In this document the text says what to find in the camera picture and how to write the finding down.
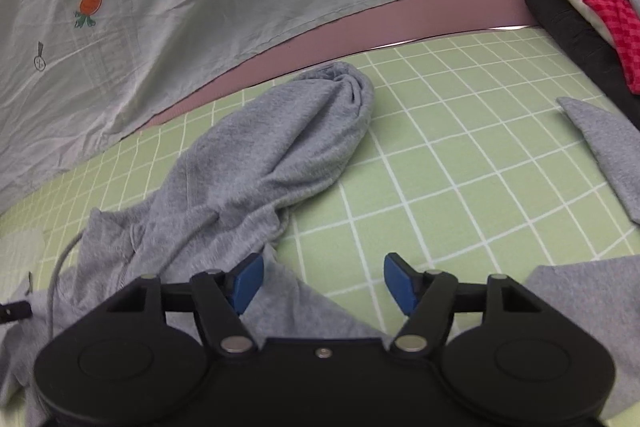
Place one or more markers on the grey zip hoodie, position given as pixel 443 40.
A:
pixel 280 147

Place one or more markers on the green grid mat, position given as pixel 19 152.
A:
pixel 475 167

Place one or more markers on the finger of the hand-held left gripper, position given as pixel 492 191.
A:
pixel 15 312

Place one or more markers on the red checked folded garment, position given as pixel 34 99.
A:
pixel 610 7

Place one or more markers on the pink backboard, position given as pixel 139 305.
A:
pixel 400 22

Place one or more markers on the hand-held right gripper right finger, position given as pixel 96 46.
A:
pixel 400 282

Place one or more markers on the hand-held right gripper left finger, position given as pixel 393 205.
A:
pixel 248 282

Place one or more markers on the black folded garment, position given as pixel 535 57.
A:
pixel 575 32

